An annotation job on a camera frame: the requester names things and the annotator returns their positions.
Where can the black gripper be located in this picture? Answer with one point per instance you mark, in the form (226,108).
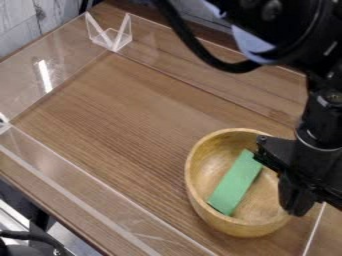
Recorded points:
(309,166)

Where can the brown wooden bowl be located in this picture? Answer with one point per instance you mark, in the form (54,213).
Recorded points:
(260,215)

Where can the green rectangular block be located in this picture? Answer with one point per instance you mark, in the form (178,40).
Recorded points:
(236,183)

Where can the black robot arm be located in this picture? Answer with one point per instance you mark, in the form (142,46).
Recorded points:
(299,33)

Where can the clear acrylic corner bracket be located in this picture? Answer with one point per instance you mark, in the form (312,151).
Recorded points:
(113,39)

